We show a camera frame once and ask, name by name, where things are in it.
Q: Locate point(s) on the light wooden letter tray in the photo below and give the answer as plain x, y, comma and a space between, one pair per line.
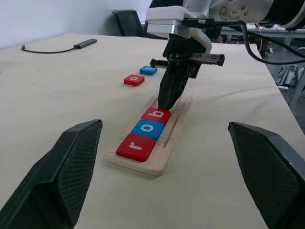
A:
171, 152

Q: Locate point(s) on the red letter o block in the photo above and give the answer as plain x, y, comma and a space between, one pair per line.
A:
134, 79

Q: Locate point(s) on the red letter r block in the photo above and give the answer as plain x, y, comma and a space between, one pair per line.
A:
135, 148

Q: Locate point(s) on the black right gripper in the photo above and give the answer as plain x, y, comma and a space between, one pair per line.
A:
183, 51

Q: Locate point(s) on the black office chair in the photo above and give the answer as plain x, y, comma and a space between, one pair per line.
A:
129, 23

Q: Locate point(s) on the blue letter t block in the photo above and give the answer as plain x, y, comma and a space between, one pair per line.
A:
148, 70

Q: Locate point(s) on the red letter b block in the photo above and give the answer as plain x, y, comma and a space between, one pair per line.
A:
155, 115

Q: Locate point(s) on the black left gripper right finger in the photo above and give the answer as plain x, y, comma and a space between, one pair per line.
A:
271, 171

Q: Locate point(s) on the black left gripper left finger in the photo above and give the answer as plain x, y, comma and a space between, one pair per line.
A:
47, 181

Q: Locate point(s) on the crumpled silver plastic bag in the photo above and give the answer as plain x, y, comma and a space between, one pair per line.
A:
287, 76

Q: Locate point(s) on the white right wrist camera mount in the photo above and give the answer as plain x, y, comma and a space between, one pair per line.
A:
164, 14

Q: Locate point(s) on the blue letter o block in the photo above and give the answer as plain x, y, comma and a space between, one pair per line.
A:
147, 128

